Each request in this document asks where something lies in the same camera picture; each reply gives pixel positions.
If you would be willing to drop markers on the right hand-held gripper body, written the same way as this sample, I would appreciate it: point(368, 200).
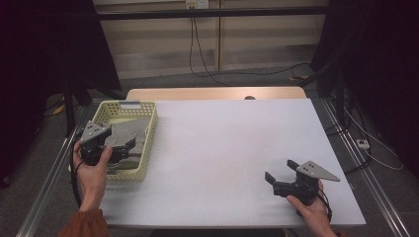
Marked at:
point(304, 191)

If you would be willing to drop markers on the white power strip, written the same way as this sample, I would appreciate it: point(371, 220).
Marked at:
point(363, 143)

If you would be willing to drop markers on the black horizontal bar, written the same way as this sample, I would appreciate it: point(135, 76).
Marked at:
point(210, 13)

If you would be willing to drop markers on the black curtain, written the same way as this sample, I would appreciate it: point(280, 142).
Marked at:
point(388, 65)
point(39, 65)

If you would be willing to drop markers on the white table mat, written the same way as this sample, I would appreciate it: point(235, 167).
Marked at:
point(214, 164)

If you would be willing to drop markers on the aluminium floor rail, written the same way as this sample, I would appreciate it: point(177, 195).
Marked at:
point(372, 184)
point(49, 184)

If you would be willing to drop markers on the black tripod stand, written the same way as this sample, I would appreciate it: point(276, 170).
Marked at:
point(69, 108)

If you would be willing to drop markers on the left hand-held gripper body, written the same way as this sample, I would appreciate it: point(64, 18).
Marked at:
point(94, 146)

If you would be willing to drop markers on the grey pants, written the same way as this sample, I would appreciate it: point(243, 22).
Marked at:
point(128, 130)

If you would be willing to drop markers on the person's left hand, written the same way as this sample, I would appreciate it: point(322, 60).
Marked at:
point(92, 184)

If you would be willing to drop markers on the yellow floor tape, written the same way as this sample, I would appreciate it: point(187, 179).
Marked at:
point(299, 78)
point(58, 110)

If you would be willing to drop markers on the wooden table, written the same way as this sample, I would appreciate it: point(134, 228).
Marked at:
point(197, 93)

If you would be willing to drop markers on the person's right hand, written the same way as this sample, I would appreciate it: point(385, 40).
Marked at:
point(313, 217)

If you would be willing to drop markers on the white wall socket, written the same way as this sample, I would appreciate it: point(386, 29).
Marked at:
point(197, 3)

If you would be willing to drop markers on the black metal stand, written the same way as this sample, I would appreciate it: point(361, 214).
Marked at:
point(339, 92)

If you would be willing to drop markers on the yellow perforated plastic basket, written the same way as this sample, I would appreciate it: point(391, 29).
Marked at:
point(150, 158)

